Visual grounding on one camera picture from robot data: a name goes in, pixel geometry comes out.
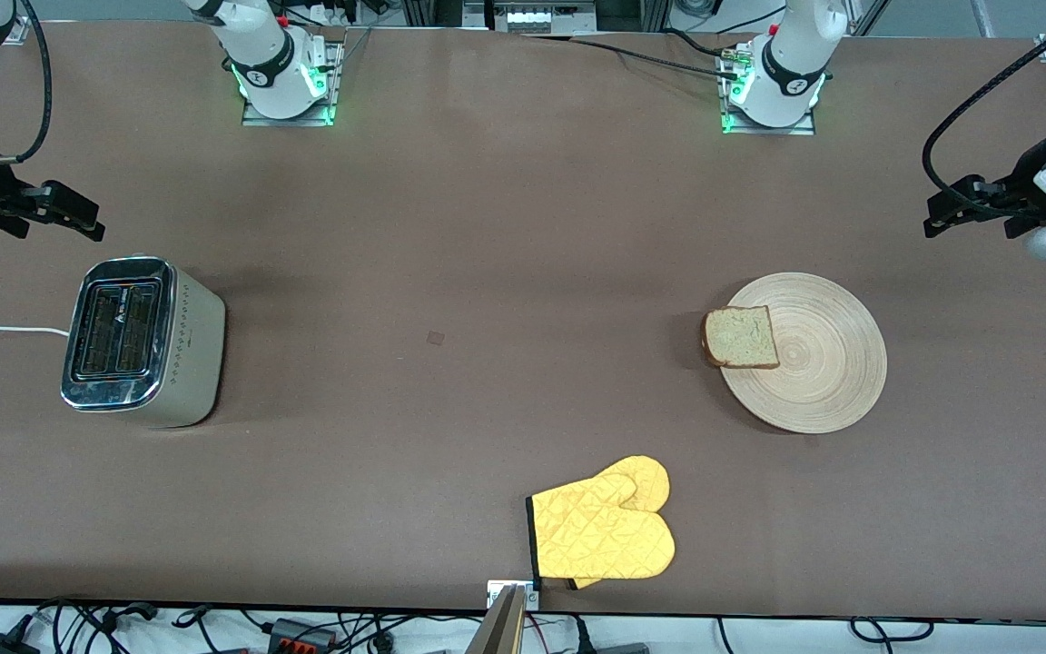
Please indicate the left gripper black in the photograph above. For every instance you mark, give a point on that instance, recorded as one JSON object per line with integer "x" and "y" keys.
{"x": 1021, "y": 184}

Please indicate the round wooden plate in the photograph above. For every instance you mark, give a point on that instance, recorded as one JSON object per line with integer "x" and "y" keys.
{"x": 827, "y": 363}

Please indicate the brown bread slice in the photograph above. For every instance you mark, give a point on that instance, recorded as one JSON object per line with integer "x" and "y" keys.
{"x": 741, "y": 338}

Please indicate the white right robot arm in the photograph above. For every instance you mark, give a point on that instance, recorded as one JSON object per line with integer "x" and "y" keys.
{"x": 260, "y": 54}

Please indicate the silver two-slot toaster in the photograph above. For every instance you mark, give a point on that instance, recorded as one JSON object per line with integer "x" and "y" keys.
{"x": 187, "y": 345}

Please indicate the black power adapter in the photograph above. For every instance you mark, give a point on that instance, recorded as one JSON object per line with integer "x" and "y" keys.
{"x": 1, "y": 645}

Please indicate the white power strip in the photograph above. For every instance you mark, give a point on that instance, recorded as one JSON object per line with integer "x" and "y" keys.
{"x": 532, "y": 18}

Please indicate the black box with orange connectors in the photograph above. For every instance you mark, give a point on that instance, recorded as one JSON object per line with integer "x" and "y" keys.
{"x": 300, "y": 633}

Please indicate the yellow quilted oven mitt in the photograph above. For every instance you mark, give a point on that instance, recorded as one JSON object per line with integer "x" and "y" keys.
{"x": 600, "y": 536}

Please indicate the metal table edge clamp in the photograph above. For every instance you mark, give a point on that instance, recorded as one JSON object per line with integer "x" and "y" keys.
{"x": 496, "y": 590}

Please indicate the aluminium beam at table edge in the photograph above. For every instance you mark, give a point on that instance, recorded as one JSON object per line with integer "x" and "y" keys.
{"x": 498, "y": 631}

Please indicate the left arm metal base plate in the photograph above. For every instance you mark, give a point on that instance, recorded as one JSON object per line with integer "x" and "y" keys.
{"x": 768, "y": 130}

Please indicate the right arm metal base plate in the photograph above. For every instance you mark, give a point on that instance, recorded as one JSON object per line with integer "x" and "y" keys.
{"x": 287, "y": 119}

